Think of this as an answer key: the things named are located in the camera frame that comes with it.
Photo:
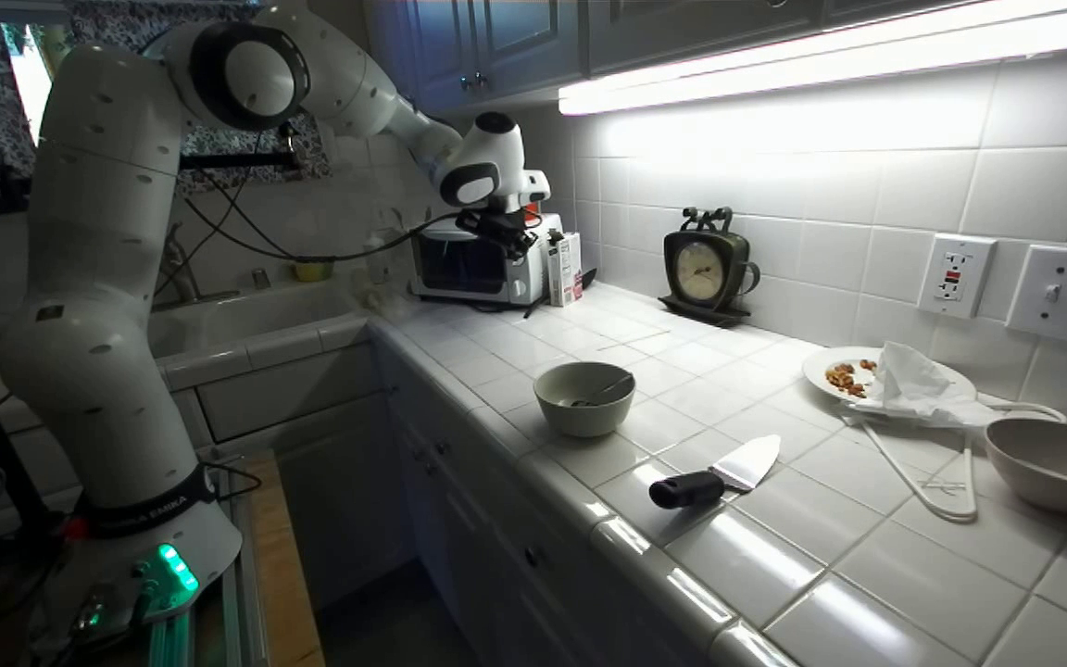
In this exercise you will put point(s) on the white plate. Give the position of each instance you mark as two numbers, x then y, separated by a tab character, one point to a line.
820	370

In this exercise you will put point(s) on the black table clock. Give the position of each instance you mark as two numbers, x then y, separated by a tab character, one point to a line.
700	267

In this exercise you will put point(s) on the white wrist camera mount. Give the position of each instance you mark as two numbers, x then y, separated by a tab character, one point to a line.
533	188

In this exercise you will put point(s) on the white carton box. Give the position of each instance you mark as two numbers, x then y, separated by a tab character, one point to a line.
565	263

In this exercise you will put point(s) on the beige ceramic bowl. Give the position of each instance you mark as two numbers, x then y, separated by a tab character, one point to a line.
581	403

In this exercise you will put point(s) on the white wall power outlet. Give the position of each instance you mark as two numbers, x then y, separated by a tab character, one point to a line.
953	275

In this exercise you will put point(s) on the white wall light switch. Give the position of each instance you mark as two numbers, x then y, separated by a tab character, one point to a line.
1058	292

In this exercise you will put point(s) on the white kitchen sink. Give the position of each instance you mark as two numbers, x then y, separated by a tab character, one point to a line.
249	320

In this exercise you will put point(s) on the yellow sponge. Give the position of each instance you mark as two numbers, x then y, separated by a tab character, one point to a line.
313	271

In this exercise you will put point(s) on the brown food pieces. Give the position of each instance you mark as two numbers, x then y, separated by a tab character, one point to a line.
854	378

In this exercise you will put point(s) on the under-cabinet strip light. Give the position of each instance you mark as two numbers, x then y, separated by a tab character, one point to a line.
831	61

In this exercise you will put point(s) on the white lower kitchen cabinet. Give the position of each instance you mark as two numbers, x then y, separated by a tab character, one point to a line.
435	522

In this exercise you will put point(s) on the large beige bowl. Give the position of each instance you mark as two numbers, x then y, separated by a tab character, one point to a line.
1052	466

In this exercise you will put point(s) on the grey upper kitchen cabinet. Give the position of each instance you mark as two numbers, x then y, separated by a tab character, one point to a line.
519	37

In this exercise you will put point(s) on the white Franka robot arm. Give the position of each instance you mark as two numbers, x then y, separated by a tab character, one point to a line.
100	246

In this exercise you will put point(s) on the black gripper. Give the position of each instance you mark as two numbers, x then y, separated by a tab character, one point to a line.
484	223

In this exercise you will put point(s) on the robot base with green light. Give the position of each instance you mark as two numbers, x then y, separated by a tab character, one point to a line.
128	580

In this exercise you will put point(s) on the white microwave oven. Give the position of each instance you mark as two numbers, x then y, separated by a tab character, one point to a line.
473	263

